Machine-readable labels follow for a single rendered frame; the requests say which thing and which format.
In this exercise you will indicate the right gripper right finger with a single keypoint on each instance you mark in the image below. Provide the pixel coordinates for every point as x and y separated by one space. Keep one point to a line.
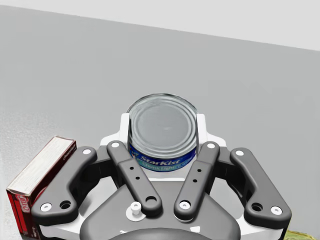
260 180

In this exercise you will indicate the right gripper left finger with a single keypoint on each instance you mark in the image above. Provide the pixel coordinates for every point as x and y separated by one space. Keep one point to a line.
136 175

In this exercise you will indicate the green and blue rectangular can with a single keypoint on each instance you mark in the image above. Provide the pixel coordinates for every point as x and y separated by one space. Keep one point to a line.
303 236

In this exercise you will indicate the red and white carton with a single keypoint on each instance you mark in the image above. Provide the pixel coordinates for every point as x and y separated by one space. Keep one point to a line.
37 170

